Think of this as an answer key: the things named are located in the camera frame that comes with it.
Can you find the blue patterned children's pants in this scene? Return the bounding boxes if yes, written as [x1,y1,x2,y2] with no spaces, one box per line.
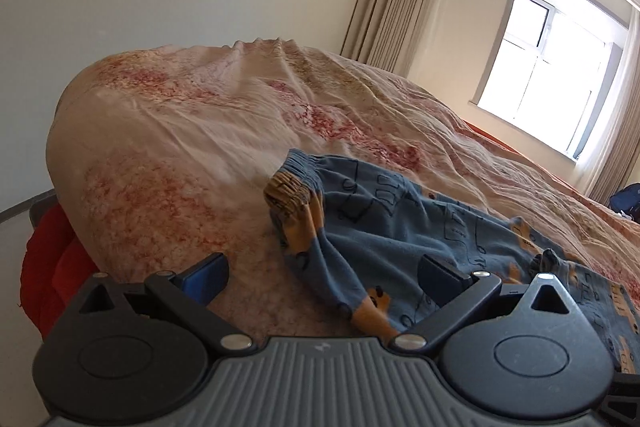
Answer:
[265,150,639,374]

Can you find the red cloth beside bed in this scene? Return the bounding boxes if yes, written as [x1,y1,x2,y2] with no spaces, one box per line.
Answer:
[20,202,99,338]

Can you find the pink floral bed quilt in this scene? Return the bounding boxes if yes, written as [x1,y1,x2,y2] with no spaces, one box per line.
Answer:
[46,39,639,338]

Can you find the orange bed sheet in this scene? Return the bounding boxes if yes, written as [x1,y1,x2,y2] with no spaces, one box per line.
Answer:
[463,119,575,190]

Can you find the dark blue backpack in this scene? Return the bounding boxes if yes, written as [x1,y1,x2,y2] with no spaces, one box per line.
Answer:
[608,183,640,222]

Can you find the beige curtain right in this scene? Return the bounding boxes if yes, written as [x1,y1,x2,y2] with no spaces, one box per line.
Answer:
[576,8,639,205]

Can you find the white framed window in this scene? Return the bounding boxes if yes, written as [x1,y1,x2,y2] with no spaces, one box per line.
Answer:
[473,0,628,160]

